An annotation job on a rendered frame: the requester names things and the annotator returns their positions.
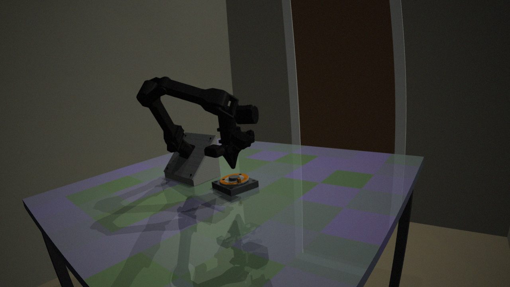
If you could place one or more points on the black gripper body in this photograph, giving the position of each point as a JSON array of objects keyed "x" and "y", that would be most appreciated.
[{"x": 216, "y": 151}]

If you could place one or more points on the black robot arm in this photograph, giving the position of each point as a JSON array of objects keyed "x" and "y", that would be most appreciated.
[{"x": 212, "y": 100}]

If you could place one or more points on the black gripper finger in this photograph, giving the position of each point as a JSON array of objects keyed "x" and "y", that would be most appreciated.
[
  {"x": 235, "y": 155},
  {"x": 229, "y": 158}
]

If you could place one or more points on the orange round plate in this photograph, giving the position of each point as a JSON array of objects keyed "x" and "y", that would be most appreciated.
[{"x": 242, "y": 179}]

